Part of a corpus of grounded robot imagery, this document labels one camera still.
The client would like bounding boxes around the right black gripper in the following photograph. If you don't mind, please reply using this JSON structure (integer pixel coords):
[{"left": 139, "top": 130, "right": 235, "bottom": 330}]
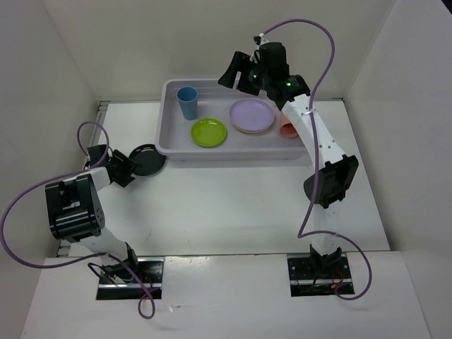
[{"left": 218, "top": 50, "right": 271, "bottom": 95}]

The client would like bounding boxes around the black plate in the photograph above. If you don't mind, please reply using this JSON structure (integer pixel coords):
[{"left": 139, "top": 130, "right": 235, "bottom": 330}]
[{"left": 129, "top": 143, "right": 167, "bottom": 177}]

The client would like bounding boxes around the purple plastic plate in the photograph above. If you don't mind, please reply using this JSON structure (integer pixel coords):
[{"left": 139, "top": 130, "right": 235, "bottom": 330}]
[{"left": 230, "top": 98, "right": 275, "bottom": 131}]

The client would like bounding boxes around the blue plastic cup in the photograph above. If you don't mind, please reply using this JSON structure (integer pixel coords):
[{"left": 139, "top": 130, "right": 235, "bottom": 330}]
[{"left": 177, "top": 87, "right": 198, "bottom": 120}]

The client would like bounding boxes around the orange plastic plate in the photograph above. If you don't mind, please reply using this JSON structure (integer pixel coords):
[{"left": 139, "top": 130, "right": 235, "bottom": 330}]
[{"left": 232, "top": 124, "right": 273, "bottom": 135}]

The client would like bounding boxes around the green plastic plate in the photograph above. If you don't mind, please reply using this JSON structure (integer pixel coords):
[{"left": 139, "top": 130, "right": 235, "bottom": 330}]
[{"left": 191, "top": 118, "right": 227, "bottom": 148}]

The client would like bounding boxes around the coral plastic cup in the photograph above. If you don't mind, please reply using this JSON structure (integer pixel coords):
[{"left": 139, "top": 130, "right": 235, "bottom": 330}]
[{"left": 279, "top": 114, "right": 298, "bottom": 138}]

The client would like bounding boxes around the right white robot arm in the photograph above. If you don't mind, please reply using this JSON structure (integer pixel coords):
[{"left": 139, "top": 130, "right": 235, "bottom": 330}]
[{"left": 218, "top": 42, "right": 359, "bottom": 278}]

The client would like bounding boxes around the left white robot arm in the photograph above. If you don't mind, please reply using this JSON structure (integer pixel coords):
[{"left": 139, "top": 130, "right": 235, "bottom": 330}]
[{"left": 45, "top": 144, "right": 141, "bottom": 283}]

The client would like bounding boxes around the lavender plastic bin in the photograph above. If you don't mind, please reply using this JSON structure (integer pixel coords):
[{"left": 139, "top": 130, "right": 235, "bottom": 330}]
[{"left": 155, "top": 78, "right": 307, "bottom": 161}]

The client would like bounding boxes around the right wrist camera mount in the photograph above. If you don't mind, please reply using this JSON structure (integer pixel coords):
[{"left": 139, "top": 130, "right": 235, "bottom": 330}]
[{"left": 250, "top": 32, "right": 269, "bottom": 64}]

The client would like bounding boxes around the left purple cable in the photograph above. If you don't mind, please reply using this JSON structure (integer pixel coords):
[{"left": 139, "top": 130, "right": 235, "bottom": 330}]
[{"left": 0, "top": 121, "right": 157, "bottom": 319}]

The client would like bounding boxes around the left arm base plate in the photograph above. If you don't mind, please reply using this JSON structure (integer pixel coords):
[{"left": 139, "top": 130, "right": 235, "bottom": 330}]
[{"left": 88, "top": 256, "right": 165, "bottom": 301}]

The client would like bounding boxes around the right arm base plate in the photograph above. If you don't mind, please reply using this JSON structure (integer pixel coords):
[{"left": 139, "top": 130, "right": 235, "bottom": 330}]
[{"left": 287, "top": 254, "right": 355, "bottom": 297}]

